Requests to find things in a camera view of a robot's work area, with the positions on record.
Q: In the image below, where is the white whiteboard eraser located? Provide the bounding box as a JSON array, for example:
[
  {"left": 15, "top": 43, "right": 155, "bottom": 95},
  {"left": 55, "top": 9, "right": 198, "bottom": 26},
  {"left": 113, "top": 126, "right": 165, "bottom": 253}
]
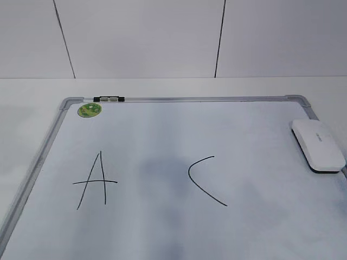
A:
[{"left": 291, "top": 119, "right": 346, "bottom": 173}]

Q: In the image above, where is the round green magnet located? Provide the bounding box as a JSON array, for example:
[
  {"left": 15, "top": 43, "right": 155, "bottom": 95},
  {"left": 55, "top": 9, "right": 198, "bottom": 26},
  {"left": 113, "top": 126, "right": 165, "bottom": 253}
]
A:
[{"left": 78, "top": 103, "right": 102, "bottom": 118}]

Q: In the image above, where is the white whiteboard with grey frame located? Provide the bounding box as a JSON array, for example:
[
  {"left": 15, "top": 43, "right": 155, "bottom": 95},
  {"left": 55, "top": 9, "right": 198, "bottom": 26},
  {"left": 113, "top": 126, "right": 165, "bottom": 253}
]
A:
[{"left": 1, "top": 95, "right": 346, "bottom": 259}]

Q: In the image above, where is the black hanging clip on frame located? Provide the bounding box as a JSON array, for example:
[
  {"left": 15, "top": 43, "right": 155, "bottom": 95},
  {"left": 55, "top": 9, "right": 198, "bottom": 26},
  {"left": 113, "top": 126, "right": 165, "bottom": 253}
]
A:
[{"left": 93, "top": 96, "right": 125, "bottom": 102}]

